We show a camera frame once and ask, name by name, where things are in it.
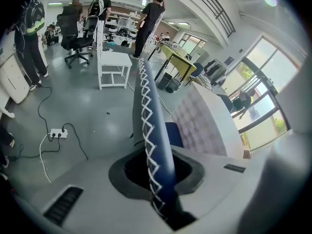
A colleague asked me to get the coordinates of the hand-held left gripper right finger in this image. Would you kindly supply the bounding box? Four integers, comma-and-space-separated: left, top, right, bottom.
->
234, 55, 312, 231

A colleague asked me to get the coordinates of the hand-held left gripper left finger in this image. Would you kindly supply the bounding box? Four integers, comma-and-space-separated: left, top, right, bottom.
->
132, 57, 183, 223

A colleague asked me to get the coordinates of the white wooden chair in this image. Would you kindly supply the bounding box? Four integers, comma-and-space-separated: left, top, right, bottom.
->
96, 17, 133, 91

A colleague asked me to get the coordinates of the blue padded chair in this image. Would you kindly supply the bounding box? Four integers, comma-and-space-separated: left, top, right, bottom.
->
165, 122, 184, 148
189, 62, 205, 79

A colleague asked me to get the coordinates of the grey mesh office chair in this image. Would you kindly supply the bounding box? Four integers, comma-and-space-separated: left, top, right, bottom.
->
83, 17, 98, 38

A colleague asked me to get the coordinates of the black mesh office chair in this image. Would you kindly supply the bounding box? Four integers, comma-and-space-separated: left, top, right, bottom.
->
57, 13, 95, 69

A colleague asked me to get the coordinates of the grey waste bin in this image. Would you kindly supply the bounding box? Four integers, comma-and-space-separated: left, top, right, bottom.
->
166, 78, 183, 94

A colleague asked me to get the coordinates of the black waste bin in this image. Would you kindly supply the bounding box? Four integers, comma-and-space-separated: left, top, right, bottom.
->
157, 72, 174, 91

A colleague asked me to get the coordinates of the white table with checked cloth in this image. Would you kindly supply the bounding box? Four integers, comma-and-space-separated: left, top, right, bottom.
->
170, 81, 244, 159

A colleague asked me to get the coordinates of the yellow table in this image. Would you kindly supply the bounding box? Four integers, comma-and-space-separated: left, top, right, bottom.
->
154, 43, 197, 87

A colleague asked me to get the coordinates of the pile of clothes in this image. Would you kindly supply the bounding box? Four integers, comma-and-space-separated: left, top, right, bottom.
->
204, 58, 228, 84

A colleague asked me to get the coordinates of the white power strip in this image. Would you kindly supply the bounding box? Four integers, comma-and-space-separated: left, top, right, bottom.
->
49, 128, 68, 139

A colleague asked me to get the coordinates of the storage shelf with boxes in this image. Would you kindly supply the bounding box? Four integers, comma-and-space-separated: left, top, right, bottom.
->
104, 13, 142, 41

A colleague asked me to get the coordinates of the black balcony railing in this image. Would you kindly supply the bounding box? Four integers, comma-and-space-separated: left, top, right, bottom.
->
187, 0, 236, 38

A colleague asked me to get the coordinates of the white drawer cabinet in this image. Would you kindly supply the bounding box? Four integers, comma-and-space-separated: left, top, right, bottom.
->
0, 49, 30, 105

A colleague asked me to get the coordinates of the black cable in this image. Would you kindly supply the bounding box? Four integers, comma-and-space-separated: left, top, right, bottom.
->
61, 122, 89, 161
37, 86, 55, 142

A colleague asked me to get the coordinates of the glass door with black frame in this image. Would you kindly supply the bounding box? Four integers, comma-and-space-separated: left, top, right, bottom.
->
225, 36, 307, 152

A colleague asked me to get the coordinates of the white cable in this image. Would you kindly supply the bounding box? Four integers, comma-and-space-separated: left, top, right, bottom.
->
39, 133, 53, 184

